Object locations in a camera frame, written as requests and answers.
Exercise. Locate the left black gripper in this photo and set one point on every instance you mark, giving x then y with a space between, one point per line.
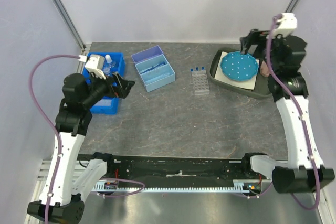
122 88

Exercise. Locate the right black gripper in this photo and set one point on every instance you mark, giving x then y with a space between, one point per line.
254 37

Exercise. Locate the small glass beaker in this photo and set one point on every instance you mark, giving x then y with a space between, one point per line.
107 71

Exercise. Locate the clear flask white cap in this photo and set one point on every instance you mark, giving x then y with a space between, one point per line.
109 62

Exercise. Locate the blue safety glasses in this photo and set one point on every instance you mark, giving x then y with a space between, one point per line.
153 67

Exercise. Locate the glass stirring pipette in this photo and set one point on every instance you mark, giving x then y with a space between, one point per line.
158 75

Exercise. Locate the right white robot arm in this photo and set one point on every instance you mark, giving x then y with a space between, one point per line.
304 171

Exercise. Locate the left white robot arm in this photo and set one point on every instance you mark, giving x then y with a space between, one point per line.
63 199

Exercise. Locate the teal dotted plate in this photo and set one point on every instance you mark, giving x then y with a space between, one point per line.
238 67

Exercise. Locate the blue compartment bin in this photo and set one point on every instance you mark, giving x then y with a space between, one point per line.
108 105

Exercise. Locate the light blue box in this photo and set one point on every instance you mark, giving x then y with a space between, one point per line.
151 64
154 84

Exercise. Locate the pink paper cup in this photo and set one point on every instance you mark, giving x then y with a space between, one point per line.
264 70

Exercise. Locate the white paper sheet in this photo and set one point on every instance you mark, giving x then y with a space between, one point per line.
245 84

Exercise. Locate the purple plastic box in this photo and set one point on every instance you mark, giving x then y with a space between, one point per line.
147 54

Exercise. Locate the dark grey tray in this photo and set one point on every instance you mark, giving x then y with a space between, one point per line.
260 90

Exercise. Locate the clear test tube rack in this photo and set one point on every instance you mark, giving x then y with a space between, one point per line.
200 82

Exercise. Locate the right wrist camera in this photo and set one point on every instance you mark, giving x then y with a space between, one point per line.
286 25

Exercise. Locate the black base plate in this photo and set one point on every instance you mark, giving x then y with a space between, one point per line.
160 171

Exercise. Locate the light blue cable duct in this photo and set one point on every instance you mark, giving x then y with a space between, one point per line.
235 186

